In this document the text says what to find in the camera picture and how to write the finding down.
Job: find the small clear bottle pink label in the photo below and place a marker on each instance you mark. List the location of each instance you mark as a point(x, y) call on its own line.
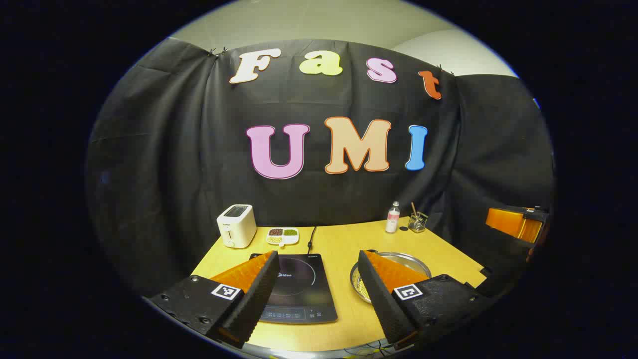
point(392, 219)

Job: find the white toaster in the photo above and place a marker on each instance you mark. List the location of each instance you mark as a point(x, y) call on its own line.
point(237, 227)

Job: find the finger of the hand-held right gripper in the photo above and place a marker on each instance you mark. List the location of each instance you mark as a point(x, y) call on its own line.
point(506, 220)

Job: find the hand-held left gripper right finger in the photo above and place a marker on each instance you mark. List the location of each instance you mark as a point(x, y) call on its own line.
point(381, 299)

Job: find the black induction cooktop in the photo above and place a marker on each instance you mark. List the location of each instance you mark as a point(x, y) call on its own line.
point(301, 291)

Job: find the glass jar with sticks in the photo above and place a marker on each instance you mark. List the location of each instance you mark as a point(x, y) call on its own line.
point(417, 223)

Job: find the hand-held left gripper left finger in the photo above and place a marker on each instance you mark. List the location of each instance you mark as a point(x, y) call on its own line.
point(259, 294)

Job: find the white divided dish with beans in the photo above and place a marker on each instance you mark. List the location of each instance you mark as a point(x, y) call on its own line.
point(283, 236)

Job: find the stainless steel pot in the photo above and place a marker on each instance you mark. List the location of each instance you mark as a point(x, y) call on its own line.
point(411, 261)

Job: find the yellow soybeans pile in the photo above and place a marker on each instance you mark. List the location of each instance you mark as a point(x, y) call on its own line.
point(363, 288)

